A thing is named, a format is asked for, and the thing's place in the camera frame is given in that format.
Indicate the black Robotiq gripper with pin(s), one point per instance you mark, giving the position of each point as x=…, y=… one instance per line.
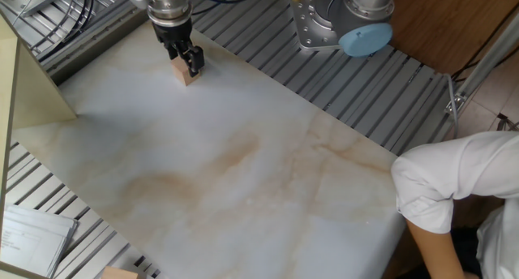
x=174, y=33

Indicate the person's bare forearm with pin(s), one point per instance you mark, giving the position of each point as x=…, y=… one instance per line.
x=436, y=250

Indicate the silver grey UR5 robot arm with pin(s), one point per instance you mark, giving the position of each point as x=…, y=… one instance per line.
x=357, y=11

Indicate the person in white shirt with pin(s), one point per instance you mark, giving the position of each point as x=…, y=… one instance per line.
x=446, y=173

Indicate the white marble pattern board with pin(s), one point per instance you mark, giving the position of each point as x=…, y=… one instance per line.
x=227, y=169

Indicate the stack of printed papers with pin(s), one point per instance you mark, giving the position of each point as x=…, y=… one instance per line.
x=32, y=240

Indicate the small wooden cube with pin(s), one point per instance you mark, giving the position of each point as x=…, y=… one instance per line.
x=181, y=74

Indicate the large wooden block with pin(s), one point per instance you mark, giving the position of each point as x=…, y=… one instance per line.
x=119, y=273

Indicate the aluminium frame rail with bracket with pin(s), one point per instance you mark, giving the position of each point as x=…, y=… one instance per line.
x=482, y=64

